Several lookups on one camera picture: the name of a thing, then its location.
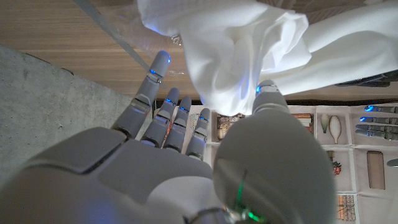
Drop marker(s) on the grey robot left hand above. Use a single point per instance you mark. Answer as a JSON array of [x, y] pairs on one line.
[[381, 124]]

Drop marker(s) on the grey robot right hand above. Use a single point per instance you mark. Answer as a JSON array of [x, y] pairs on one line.
[[174, 174]]

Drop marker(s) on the white cloth napkin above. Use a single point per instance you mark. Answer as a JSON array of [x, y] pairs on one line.
[[248, 56]]

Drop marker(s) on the printed bookshelf backdrop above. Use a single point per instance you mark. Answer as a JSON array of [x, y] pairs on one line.
[[348, 161]]

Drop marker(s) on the clear plastic table mat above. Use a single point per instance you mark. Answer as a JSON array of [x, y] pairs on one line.
[[112, 31]]

